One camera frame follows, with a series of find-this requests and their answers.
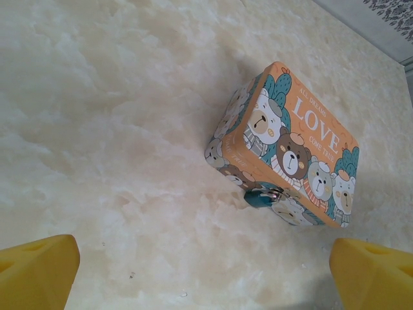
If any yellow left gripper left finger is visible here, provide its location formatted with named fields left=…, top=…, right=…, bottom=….
left=0, top=234, right=81, bottom=310

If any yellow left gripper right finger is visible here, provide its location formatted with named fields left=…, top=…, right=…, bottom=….
left=329, top=238, right=413, bottom=310

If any colourful LOVE picture book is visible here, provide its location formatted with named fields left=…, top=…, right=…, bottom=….
left=205, top=61, right=361, bottom=229

